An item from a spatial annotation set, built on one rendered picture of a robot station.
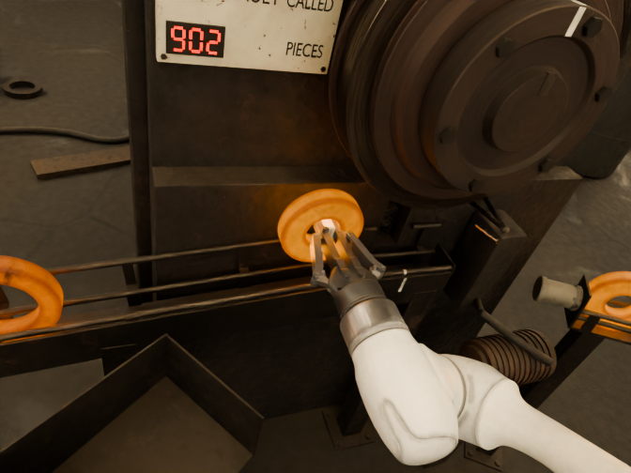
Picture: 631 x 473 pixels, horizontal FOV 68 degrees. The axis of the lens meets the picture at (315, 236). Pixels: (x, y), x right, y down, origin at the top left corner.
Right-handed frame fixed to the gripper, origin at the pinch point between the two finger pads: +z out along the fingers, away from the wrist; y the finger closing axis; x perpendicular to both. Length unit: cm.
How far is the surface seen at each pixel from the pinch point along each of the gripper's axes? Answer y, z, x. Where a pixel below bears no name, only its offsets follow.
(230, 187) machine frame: -15.5, 6.9, 2.5
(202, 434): -23.3, -24.0, -21.8
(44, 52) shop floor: -76, 271, -98
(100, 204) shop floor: -44, 111, -90
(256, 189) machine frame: -10.8, 6.9, 2.0
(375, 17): -2.1, -1.1, 35.3
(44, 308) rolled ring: -45.4, -1.2, -14.9
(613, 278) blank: 64, -15, -7
